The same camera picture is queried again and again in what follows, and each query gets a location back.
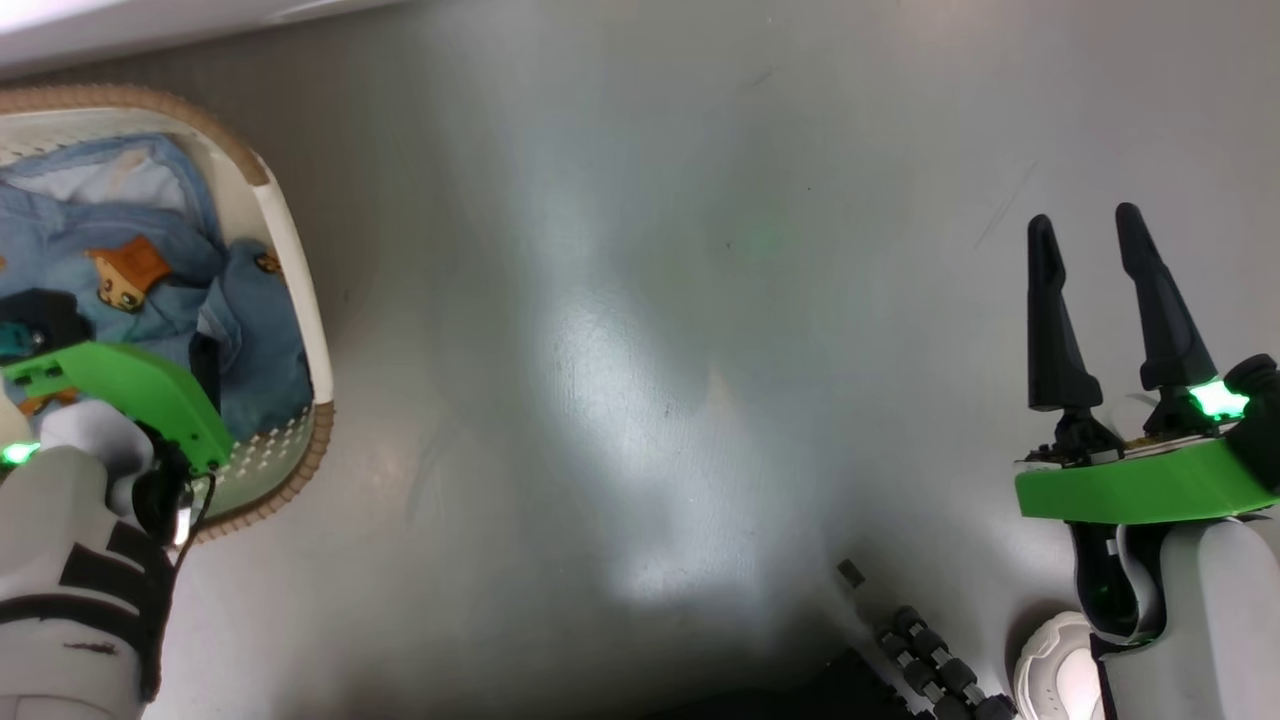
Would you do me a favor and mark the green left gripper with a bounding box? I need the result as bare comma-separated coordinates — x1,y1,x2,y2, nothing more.
0,333,236,476

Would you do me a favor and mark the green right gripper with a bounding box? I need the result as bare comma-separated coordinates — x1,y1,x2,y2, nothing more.
1015,203,1280,526

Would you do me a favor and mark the light blue printed garment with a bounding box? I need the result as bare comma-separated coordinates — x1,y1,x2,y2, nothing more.
0,133,313,441

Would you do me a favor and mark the cream white garment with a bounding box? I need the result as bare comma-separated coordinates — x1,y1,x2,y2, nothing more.
10,150,186,216

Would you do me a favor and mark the cream perforated laundry basket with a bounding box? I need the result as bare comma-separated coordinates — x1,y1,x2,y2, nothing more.
0,83,336,546

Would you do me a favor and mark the black cable with teal plug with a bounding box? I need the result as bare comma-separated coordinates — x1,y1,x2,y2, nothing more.
0,320,43,363

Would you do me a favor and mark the black ribbed cable conduit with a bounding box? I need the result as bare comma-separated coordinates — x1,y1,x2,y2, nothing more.
838,560,1017,720

